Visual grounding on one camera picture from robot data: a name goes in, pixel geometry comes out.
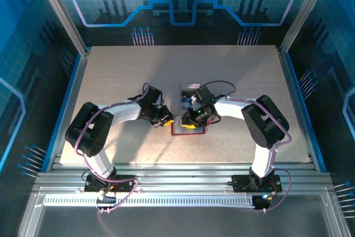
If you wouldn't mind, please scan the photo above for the red tray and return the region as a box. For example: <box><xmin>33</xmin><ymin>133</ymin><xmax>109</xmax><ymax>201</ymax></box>
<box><xmin>170</xmin><ymin>114</ymin><xmax>207</xmax><ymax>137</ymax></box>

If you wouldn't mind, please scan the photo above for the blue credit card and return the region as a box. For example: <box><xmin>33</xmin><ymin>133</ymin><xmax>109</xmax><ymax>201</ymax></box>
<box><xmin>181</xmin><ymin>95</ymin><xmax>195</xmax><ymax>110</ymax></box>

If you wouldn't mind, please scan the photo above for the silver credit card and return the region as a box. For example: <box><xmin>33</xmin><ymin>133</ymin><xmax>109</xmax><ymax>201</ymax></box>
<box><xmin>180</xmin><ymin>82</ymin><xmax>201</xmax><ymax>91</ymax></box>

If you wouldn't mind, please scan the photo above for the blue edge strip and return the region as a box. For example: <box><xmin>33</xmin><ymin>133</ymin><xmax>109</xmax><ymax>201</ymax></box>
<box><xmin>284</xmin><ymin>51</ymin><xmax>327</xmax><ymax>173</ymax></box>
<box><xmin>40</xmin><ymin>53</ymin><xmax>84</xmax><ymax>173</ymax></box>

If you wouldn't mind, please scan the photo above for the white connector board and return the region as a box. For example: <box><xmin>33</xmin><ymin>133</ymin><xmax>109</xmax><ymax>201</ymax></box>
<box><xmin>95</xmin><ymin>191</ymin><xmax>117</xmax><ymax>211</ymax></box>

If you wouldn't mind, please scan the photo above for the grey metal shelf plate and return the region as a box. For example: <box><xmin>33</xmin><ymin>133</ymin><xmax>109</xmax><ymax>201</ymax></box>
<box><xmin>16</xmin><ymin>186</ymin><xmax>353</xmax><ymax>237</ymax></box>

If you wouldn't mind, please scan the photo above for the black controller board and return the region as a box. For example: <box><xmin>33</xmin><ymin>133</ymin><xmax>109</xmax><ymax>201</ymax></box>
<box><xmin>253</xmin><ymin>194</ymin><xmax>275</xmax><ymax>210</ymax></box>

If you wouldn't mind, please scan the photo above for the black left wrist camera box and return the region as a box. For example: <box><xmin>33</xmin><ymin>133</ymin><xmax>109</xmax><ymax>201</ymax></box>
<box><xmin>128</xmin><ymin>85</ymin><xmax>163</xmax><ymax>107</ymax></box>

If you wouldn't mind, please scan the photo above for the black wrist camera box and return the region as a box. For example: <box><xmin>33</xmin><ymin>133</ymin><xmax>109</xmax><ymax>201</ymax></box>
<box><xmin>195</xmin><ymin>86</ymin><xmax>217</xmax><ymax>104</ymax></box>
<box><xmin>128</xmin><ymin>85</ymin><xmax>163</xmax><ymax>107</ymax></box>

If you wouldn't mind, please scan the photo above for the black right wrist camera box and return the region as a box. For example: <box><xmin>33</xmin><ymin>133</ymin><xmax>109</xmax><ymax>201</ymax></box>
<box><xmin>195</xmin><ymin>86</ymin><xmax>217</xmax><ymax>104</ymax></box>

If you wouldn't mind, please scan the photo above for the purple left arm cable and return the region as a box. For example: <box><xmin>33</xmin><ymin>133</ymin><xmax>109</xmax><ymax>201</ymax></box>
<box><xmin>74</xmin><ymin>82</ymin><xmax>150</xmax><ymax>214</ymax></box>

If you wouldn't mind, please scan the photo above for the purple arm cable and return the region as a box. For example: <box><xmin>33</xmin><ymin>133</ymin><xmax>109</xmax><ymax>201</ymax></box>
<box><xmin>201</xmin><ymin>80</ymin><xmax>292</xmax><ymax>214</ymax></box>
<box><xmin>74</xmin><ymin>82</ymin><xmax>150</xmax><ymax>214</ymax></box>

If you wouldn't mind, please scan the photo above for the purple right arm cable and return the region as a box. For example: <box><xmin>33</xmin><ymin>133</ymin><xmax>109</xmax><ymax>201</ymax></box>
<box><xmin>201</xmin><ymin>80</ymin><xmax>292</xmax><ymax>214</ymax></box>

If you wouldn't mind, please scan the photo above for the wide aluminium frame beam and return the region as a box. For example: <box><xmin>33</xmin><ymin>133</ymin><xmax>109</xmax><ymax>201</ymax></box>
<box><xmin>32</xmin><ymin>163</ymin><xmax>337</xmax><ymax>195</ymax></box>

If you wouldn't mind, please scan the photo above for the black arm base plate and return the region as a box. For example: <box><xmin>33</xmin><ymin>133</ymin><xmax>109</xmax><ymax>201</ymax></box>
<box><xmin>231</xmin><ymin>174</ymin><xmax>283</xmax><ymax>193</ymax></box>
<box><xmin>84</xmin><ymin>174</ymin><xmax>139</xmax><ymax>193</ymax></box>

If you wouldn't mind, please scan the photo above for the white slotted cable duct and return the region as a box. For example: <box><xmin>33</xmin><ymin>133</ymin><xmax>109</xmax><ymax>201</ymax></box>
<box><xmin>43</xmin><ymin>194</ymin><xmax>256</xmax><ymax>209</ymax></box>

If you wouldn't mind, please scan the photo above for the aluminium side rail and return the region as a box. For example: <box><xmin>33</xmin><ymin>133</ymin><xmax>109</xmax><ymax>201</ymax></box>
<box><xmin>45</xmin><ymin>49</ymin><xmax>92</xmax><ymax>173</ymax></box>
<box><xmin>277</xmin><ymin>46</ymin><xmax>320</xmax><ymax>172</ymax></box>

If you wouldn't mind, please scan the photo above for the aluminium frame post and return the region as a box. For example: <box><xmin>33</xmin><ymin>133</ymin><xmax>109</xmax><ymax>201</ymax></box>
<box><xmin>279</xmin><ymin>0</ymin><xmax>335</xmax><ymax>53</ymax></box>
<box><xmin>31</xmin><ymin>0</ymin><xmax>92</xmax><ymax>57</ymax></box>

